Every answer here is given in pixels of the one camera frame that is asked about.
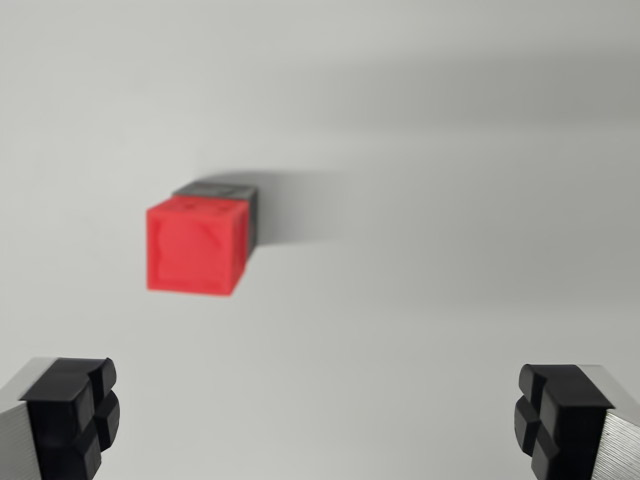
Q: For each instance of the red plastic cube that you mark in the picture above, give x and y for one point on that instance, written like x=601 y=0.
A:
x=192 y=245

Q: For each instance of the gripper left finger with black rubber pad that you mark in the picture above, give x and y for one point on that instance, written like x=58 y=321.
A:
x=55 y=425

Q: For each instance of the grey plastic cube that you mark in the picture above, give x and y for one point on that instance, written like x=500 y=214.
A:
x=235 y=195

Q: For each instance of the gripper right finger with black rubber pad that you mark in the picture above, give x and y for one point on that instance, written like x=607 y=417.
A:
x=575 y=420

